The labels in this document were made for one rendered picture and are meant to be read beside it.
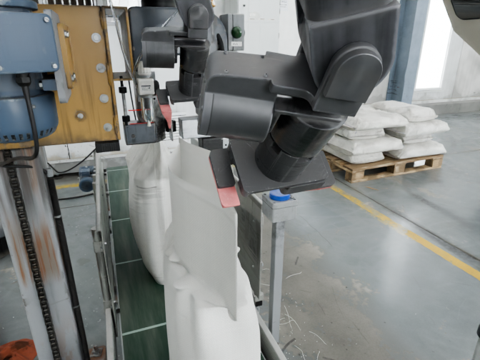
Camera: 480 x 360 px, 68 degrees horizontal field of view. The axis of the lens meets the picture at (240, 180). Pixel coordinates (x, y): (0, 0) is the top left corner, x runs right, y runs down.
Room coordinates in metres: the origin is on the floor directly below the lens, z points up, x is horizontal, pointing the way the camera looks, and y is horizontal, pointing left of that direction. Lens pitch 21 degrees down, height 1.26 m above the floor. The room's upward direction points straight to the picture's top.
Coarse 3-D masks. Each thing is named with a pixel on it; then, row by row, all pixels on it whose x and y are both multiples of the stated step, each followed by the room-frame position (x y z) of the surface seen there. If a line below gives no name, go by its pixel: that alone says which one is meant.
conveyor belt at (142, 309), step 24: (120, 168) 2.53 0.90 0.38; (120, 192) 2.06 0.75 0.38; (120, 216) 1.73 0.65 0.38; (120, 240) 1.48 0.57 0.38; (120, 264) 1.28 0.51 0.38; (120, 288) 1.13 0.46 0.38; (144, 288) 1.13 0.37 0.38; (120, 312) 1.00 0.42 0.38; (144, 312) 1.00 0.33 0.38; (144, 336) 0.89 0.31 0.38
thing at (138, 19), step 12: (132, 12) 0.92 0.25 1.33; (144, 12) 0.93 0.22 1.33; (156, 12) 0.94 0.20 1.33; (168, 12) 0.95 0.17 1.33; (132, 24) 0.92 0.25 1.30; (144, 24) 0.93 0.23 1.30; (156, 24) 0.94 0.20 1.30; (168, 24) 0.95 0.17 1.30; (180, 24) 0.96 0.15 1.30; (216, 24) 0.99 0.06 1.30; (132, 36) 0.92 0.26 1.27; (132, 48) 0.92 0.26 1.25; (216, 48) 0.99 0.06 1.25
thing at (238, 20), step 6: (222, 18) 1.04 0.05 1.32; (228, 18) 1.00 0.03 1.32; (234, 18) 1.01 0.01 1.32; (240, 18) 1.01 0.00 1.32; (228, 24) 1.00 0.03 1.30; (234, 24) 1.01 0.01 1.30; (240, 24) 1.01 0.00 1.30; (228, 30) 1.00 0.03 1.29; (228, 36) 1.00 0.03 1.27; (228, 42) 1.00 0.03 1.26; (228, 48) 1.00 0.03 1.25; (234, 48) 1.01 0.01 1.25; (240, 48) 1.01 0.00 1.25
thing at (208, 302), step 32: (192, 160) 0.85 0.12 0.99; (192, 192) 0.58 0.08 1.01; (192, 224) 0.58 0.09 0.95; (224, 224) 0.50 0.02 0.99; (192, 256) 0.59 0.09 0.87; (224, 256) 0.51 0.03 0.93; (192, 288) 0.57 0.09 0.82; (224, 288) 0.51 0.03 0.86; (192, 320) 0.53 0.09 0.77; (224, 320) 0.52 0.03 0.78; (256, 320) 0.55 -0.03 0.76; (192, 352) 0.52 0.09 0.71; (224, 352) 0.51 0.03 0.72; (256, 352) 0.54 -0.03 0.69
